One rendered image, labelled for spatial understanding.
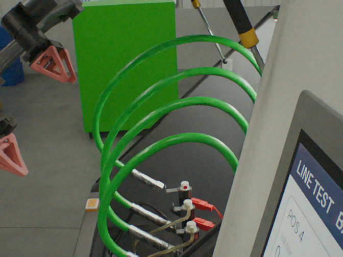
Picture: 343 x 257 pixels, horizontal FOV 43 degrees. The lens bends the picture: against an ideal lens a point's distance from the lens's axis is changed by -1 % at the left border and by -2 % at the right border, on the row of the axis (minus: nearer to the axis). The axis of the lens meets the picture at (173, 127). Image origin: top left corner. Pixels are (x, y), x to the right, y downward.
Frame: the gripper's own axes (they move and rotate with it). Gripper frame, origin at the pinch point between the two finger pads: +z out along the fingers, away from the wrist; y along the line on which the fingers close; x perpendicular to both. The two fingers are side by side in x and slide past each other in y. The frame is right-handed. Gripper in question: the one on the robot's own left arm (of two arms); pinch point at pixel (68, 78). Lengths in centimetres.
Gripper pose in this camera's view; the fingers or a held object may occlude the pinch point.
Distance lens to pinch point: 100.7
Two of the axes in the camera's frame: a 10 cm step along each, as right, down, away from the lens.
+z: 6.9, 7.3, -0.4
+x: -7.1, 6.8, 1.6
